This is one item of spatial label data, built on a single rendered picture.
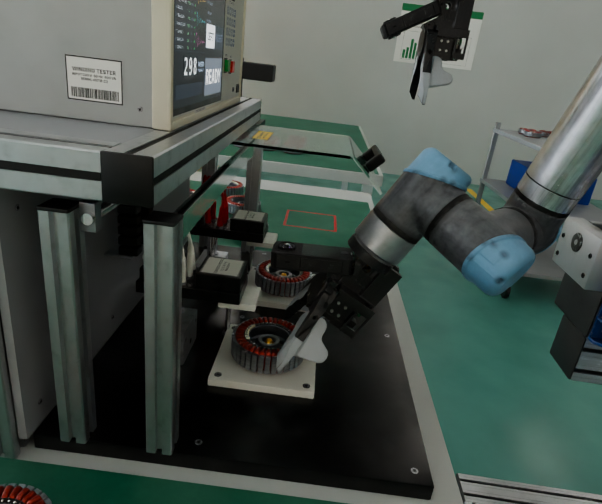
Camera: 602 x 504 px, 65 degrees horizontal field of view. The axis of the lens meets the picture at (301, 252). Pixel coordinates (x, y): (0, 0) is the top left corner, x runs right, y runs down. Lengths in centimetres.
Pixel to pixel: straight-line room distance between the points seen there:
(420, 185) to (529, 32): 576
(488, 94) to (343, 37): 182
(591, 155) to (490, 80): 557
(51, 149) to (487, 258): 45
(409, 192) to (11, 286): 45
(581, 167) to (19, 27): 65
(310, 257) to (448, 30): 55
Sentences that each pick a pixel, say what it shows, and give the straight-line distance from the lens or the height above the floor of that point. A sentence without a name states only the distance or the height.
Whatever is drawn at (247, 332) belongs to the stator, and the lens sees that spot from 72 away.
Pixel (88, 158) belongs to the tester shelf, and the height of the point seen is 111.
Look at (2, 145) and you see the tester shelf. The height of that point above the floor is 111.
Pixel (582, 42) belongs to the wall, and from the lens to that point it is 656.
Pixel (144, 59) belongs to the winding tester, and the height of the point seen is 119.
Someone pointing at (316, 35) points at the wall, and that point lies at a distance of 594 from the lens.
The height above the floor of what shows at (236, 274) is 92.
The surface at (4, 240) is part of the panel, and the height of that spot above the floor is 101.
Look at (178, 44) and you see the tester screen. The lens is 58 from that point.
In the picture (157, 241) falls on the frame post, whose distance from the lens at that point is 47.
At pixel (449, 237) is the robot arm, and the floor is 103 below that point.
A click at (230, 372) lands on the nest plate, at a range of 70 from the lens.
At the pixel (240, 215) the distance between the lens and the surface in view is 90.
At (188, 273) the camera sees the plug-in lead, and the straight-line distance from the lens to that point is 69.
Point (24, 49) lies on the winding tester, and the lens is 62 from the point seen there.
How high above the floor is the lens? 121
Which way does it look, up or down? 22 degrees down
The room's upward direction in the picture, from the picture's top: 7 degrees clockwise
